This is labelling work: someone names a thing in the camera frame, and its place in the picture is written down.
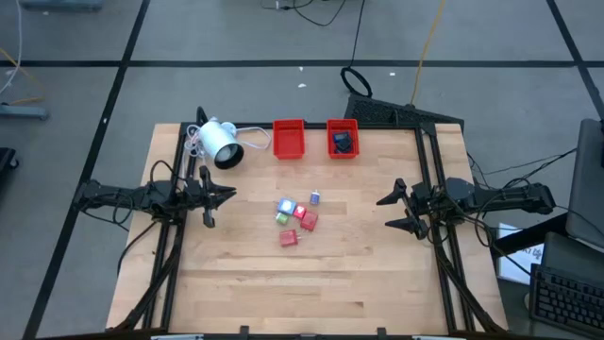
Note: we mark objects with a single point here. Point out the grey table foot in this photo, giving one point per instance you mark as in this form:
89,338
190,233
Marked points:
61,5
23,112

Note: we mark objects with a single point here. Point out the light blue wall charger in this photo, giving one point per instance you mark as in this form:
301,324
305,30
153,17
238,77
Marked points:
286,206

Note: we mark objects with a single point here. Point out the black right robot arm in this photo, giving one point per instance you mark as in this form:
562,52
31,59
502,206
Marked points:
509,198

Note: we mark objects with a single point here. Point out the green wall charger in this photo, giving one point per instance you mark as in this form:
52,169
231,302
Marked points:
281,218

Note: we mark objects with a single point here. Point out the black aluminium table frame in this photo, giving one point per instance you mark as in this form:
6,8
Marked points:
316,125

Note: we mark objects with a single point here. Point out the black caster base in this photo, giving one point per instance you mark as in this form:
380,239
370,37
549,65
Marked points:
7,158

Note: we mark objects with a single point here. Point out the black perforated metal box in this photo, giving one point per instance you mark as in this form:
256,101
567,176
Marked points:
377,111

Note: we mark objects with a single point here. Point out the blue power bank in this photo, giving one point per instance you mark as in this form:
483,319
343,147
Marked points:
338,136

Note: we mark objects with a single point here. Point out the white paper sheet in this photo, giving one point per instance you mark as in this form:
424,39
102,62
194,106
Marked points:
519,264

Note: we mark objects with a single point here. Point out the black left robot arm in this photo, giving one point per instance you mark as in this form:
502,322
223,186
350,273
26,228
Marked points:
141,196

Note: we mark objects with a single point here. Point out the black power bank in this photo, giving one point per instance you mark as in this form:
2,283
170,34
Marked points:
347,144

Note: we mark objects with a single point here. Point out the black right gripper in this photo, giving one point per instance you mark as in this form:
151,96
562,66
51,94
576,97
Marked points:
427,203

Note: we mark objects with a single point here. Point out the red plastic slotted basket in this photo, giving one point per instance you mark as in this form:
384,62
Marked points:
289,139
343,158

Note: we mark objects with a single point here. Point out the dark grey laptop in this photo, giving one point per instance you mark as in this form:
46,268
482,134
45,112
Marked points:
575,255

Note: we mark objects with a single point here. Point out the small red wall charger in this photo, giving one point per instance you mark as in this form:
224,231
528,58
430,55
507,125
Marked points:
299,212

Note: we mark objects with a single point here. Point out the black table edge clip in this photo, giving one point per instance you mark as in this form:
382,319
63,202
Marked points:
244,331
382,332

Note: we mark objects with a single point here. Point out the small purple wall charger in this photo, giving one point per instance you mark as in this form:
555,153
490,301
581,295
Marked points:
314,198

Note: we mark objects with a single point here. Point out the grey monitor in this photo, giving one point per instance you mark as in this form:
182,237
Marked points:
587,189

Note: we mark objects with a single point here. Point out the red cube wall charger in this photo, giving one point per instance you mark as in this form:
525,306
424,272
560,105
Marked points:
288,238
309,220

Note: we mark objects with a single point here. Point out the black desk leg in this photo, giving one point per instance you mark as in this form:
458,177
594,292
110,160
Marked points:
528,233

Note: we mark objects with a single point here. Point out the black keyboard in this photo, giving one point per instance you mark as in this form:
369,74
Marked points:
566,297

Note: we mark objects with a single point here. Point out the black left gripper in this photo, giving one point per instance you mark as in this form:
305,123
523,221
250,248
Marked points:
192,194

